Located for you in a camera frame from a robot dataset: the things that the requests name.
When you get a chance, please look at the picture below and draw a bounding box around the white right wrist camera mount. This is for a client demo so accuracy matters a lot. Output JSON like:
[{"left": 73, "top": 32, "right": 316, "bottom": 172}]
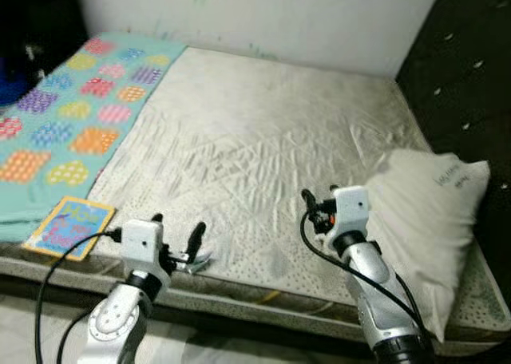
[{"left": 323, "top": 185, "right": 372, "bottom": 237}]

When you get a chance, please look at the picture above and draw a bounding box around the white pillow with green tree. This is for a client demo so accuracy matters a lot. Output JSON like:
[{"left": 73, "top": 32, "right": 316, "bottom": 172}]
[{"left": 369, "top": 148, "right": 492, "bottom": 342}]

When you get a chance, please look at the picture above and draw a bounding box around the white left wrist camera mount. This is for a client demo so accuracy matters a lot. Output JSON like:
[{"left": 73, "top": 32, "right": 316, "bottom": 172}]
[{"left": 120, "top": 219, "right": 166, "bottom": 279}]

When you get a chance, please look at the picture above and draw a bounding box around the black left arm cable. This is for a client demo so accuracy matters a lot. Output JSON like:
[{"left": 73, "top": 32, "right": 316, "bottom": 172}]
[{"left": 34, "top": 228, "right": 122, "bottom": 364}]

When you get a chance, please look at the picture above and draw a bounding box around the white tissue paper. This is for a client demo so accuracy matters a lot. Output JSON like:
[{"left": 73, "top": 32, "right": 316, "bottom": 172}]
[{"left": 172, "top": 251, "right": 215, "bottom": 273}]

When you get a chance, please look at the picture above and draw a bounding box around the black tufted headboard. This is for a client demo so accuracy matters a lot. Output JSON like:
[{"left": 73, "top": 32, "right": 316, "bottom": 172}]
[{"left": 397, "top": 0, "right": 511, "bottom": 301}]

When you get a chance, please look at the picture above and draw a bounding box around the grey quilted mattress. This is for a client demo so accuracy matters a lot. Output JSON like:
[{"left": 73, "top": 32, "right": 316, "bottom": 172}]
[{"left": 0, "top": 46, "right": 511, "bottom": 357}]

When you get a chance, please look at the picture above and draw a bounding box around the blue plastic bag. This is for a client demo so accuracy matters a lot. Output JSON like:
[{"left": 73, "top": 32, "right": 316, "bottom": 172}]
[{"left": 0, "top": 57, "right": 33, "bottom": 109}]

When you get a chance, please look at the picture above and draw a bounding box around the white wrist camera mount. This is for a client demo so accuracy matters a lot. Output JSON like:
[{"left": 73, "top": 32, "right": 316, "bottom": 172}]
[
  {"left": 120, "top": 219, "right": 166, "bottom": 279},
  {"left": 323, "top": 185, "right": 372, "bottom": 237}
]

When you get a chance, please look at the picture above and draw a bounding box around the blue yellow children's book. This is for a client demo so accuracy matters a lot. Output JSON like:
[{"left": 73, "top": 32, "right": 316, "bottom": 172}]
[{"left": 22, "top": 196, "right": 117, "bottom": 261}]

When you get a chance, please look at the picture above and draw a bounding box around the teal blanket with colourful shapes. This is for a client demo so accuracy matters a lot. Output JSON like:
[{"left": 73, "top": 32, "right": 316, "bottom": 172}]
[{"left": 0, "top": 33, "right": 188, "bottom": 245}]

